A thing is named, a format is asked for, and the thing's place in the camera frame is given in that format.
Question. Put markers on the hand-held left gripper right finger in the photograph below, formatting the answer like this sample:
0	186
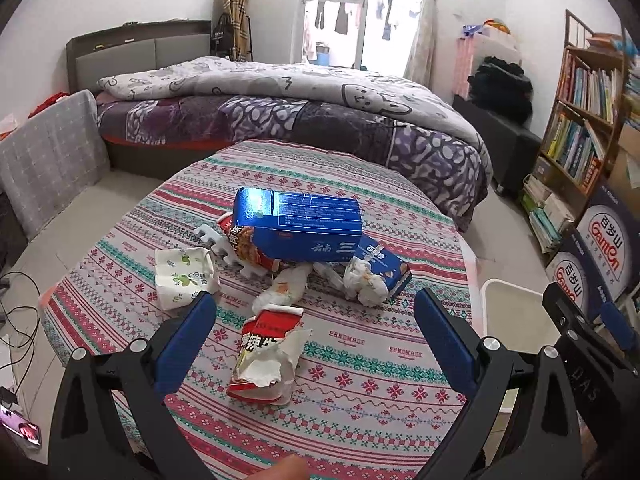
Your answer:
445	340

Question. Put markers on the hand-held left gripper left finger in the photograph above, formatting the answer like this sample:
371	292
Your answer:
185	345

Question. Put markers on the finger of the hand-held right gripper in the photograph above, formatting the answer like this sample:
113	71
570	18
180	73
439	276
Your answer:
562	307
620	327

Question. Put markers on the white trash bin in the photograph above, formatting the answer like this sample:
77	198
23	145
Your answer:
510	305

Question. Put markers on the torn red noodle cup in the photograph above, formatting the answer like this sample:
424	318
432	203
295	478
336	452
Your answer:
250	345

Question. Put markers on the white green-print tissue packet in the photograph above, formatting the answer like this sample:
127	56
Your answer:
180	275

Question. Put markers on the small blue carton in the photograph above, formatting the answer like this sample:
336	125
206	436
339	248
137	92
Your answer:
392	265

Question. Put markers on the white tissue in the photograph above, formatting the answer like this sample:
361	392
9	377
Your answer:
365	285
280	287

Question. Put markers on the large blue carton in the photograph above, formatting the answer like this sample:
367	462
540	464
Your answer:
310	220

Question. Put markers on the person's left hand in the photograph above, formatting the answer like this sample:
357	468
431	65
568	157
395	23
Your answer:
285	469

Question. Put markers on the blue water carton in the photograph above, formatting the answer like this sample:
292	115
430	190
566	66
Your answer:
570	272
612	240

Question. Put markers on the pile of books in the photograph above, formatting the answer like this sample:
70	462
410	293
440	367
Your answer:
545	215

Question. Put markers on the patterned striped tablecloth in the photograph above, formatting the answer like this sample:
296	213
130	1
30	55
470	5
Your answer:
350	360

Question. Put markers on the white foam comb piece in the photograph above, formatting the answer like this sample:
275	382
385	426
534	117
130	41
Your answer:
220	247

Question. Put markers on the brown cardboard box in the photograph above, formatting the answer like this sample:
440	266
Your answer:
627	165

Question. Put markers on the row of books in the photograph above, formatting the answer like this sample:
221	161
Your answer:
575	147
592	87

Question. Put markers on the black bench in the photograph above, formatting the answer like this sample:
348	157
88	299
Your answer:
505	145

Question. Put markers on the pink phone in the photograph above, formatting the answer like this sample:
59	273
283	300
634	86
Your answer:
22	427

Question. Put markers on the pile of black clothes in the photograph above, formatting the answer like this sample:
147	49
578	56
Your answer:
500	90

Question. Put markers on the grey checked cloth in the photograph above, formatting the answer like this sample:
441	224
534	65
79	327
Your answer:
50	160

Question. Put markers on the purple patterned blanket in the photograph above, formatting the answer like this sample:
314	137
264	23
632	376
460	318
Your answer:
240	120

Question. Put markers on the wooden bookshelf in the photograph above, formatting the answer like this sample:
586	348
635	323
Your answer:
607	57

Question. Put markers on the red cloth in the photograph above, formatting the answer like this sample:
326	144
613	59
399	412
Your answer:
47	105

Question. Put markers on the grey cartoon-print quilt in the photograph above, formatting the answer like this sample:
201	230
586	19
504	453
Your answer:
280	82

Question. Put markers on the grey bed headboard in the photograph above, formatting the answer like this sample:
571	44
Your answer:
125	55

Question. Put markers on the black bag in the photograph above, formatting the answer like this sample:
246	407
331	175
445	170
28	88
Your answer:
221	35

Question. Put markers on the beige curtain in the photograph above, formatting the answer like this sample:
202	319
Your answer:
425	20

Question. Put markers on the hanging dark garment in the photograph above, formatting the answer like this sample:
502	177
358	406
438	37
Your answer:
388	17
341	15
321	10

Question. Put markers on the plaid coat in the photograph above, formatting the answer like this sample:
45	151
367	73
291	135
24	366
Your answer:
237	5

